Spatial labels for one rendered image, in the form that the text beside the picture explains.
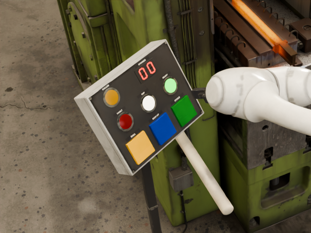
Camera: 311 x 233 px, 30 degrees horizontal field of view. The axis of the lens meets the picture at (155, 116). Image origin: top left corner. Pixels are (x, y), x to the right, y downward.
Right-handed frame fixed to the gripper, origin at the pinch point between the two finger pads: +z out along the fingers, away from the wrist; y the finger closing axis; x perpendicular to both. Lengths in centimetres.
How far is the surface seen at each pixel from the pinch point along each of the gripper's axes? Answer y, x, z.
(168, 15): 19.2, 19.8, 23.4
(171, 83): 0.7, 3.8, 12.8
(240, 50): 38.2, -5.2, 20.2
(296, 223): 50, -101, 50
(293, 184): 55, -83, 46
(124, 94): -15.7, 10.2, 13.2
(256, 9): 61, 0, 28
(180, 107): -1.2, -4.2, 12.5
